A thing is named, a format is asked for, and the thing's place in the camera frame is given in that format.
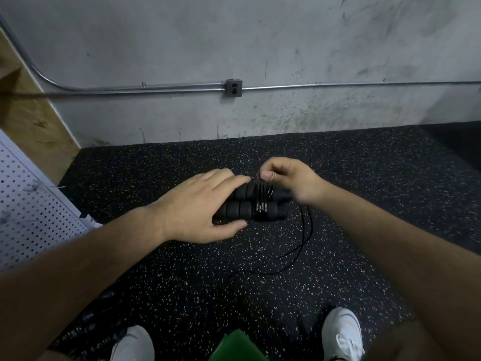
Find white left shoe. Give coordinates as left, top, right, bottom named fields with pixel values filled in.
left=110, top=325, right=156, bottom=361

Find person's left forearm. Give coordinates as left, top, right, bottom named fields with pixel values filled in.
left=0, top=205, right=166, bottom=361

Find person's left hand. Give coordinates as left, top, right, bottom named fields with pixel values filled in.
left=146, top=168, right=253, bottom=245

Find plywood shelf unit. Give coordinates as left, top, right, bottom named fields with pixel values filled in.
left=0, top=30, right=81, bottom=185

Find grey electrical junction box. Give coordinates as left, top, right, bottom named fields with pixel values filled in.
left=224, top=79, right=244, bottom=98

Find metal conduit pipe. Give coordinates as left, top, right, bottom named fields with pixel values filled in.
left=0, top=19, right=481, bottom=97

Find person's right hand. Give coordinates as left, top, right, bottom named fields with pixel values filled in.
left=259, top=157, right=332, bottom=208

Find white right shoe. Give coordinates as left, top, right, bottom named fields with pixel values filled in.
left=322, top=307, right=365, bottom=361

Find white pegboard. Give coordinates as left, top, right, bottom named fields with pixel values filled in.
left=0, top=130, right=102, bottom=271

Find person's right forearm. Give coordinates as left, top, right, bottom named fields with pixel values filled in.
left=316, top=184, right=481, bottom=361

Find black foam-handled jump rope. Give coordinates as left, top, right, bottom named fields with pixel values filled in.
left=213, top=176, right=313, bottom=275

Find white shoe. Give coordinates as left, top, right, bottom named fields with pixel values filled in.
left=110, top=325, right=156, bottom=361
left=322, top=307, right=365, bottom=361

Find pile of black ropes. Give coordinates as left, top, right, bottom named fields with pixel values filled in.
left=49, top=285, right=129, bottom=358

